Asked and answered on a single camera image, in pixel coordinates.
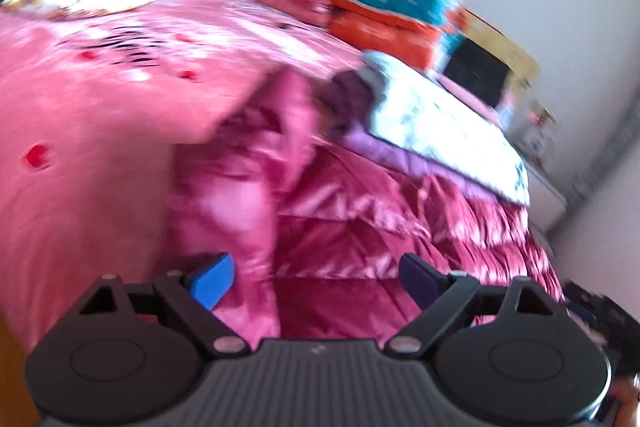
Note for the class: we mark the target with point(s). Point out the teal and orange quilt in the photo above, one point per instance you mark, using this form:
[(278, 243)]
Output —
[(390, 7)]

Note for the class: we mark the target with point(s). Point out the purple quilt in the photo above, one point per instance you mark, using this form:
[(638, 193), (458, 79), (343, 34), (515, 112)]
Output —
[(350, 97)]

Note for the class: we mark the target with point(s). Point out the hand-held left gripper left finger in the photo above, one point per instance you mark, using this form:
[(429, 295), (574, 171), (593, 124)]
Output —
[(212, 282)]

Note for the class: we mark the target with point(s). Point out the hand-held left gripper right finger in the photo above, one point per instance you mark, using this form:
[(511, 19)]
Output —
[(422, 282)]

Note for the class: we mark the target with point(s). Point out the light blue quilt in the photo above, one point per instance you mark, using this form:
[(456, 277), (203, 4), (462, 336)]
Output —
[(450, 132)]

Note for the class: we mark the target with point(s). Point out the pink heart-print blanket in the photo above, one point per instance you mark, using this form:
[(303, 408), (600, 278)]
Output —
[(100, 132)]

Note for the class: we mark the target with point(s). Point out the white bedside ornament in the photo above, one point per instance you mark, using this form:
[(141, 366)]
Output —
[(537, 127)]

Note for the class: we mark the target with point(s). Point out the white nightstand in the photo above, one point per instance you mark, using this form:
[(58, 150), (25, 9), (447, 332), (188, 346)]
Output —
[(547, 187)]

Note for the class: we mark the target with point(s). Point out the black cloth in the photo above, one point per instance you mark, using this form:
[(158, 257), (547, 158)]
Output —
[(475, 69)]

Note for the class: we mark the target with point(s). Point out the red down jacket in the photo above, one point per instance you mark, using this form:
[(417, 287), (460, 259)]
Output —
[(350, 232)]

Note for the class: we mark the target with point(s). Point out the yellow headboard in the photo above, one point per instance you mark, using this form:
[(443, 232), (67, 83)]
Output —
[(500, 39)]

